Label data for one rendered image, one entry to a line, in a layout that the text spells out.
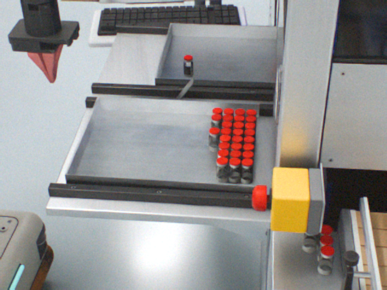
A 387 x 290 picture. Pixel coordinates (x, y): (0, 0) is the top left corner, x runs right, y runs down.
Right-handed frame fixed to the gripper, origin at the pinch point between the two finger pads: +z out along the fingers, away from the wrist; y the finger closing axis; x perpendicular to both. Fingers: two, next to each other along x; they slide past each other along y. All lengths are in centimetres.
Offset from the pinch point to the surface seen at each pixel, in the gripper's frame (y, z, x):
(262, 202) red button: 36.8, 8.4, -18.7
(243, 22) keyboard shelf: 28, 28, 78
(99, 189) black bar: 7.9, 18.6, -7.0
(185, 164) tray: 21.9, 20.3, 3.6
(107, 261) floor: -14, 108, 57
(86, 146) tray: 1.7, 20.3, 7.3
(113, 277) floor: -10, 108, 50
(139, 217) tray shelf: 15.7, 21.6, -10.2
